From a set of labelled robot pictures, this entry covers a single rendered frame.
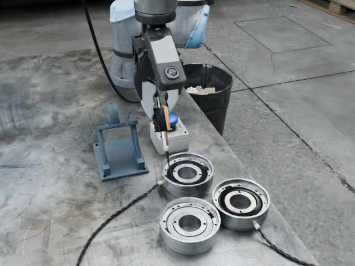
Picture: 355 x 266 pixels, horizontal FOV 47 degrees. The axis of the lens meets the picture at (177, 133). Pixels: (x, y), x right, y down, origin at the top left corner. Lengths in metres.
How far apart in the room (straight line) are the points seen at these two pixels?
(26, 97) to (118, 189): 0.46
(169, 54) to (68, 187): 0.34
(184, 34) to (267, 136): 1.42
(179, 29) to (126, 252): 0.61
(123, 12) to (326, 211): 1.34
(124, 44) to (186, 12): 0.19
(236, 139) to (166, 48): 1.69
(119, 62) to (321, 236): 1.18
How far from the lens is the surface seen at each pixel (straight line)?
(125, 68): 1.16
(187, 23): 1.10
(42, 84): 1.25
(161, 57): 0.70
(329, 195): 2.12
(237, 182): 0.81
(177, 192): 0.79
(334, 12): 4.52
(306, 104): 2.80
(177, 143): 0.91
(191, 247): 0.70
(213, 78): 2.20
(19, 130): 1.06
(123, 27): 1.12
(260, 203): 0.78
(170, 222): 0.73
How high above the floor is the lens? 1.36
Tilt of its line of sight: 35 degrees down
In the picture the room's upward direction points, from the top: 1 degrees clockwise
